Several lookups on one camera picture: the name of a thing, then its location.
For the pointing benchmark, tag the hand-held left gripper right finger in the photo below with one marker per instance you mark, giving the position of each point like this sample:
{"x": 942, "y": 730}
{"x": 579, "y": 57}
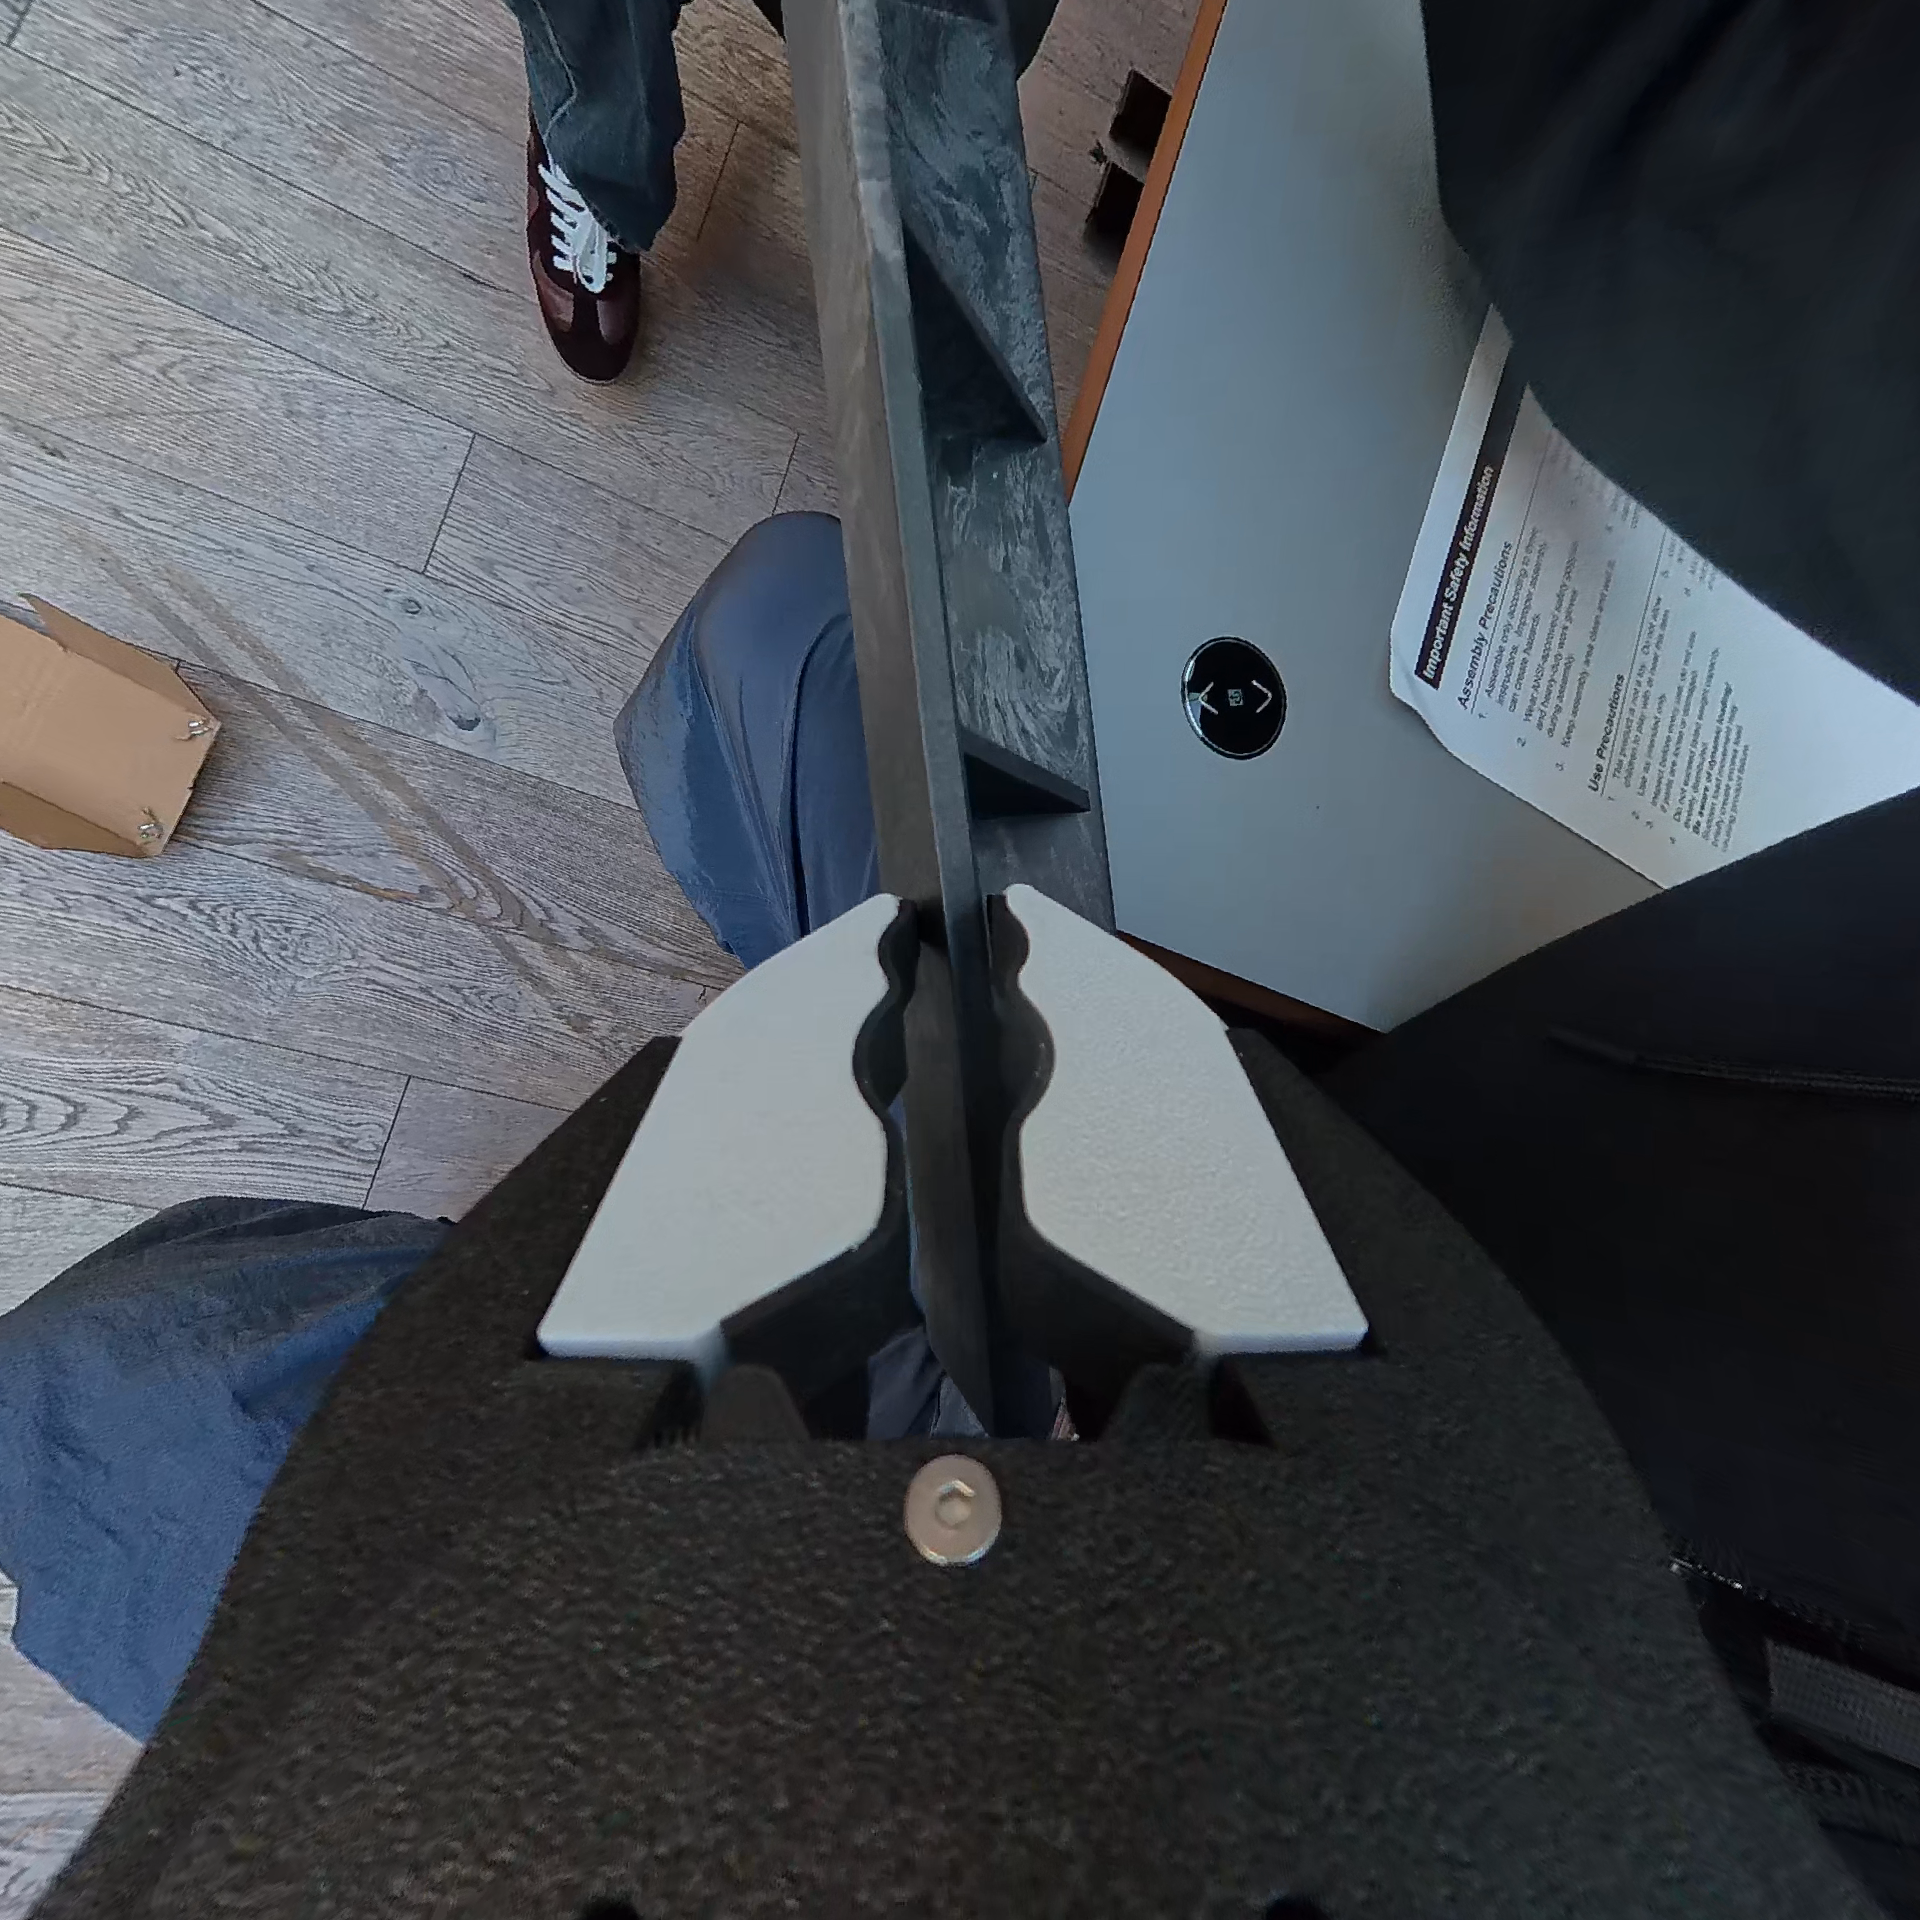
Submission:
{"x": 1170, "y": 1156}

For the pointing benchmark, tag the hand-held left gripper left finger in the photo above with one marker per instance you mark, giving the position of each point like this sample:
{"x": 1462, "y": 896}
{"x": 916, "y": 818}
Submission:
{"x": 720, "y": 1156}

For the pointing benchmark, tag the black ribbed plastic panel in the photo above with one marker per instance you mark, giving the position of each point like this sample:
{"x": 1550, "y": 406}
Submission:
{"x": 892, "y": 601}

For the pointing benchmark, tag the person's right forearm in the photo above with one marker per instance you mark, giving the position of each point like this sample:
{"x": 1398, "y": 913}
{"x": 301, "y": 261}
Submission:
{"x": 1696, "y": 300}

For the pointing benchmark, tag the black round desk button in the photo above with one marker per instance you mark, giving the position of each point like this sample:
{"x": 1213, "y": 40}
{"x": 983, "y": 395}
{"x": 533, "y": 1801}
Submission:
{"x": 1232, "y": 698}

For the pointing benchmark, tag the grey desk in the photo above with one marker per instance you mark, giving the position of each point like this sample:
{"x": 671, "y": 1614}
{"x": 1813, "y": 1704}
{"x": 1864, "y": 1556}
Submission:
{"x": 1275, "y": 496}

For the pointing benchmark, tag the person's blue trousers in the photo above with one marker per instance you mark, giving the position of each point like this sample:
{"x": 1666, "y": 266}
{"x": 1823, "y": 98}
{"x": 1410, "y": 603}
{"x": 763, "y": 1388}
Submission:
{"x": 750, "y": 721}

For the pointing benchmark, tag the white instruction manual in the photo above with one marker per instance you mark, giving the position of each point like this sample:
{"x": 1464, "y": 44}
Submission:
{"x": 1619, "y": 706}

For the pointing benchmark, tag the brown cardboard piece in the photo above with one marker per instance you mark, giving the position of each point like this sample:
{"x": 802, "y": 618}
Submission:
{"x": 90, "y": 735}

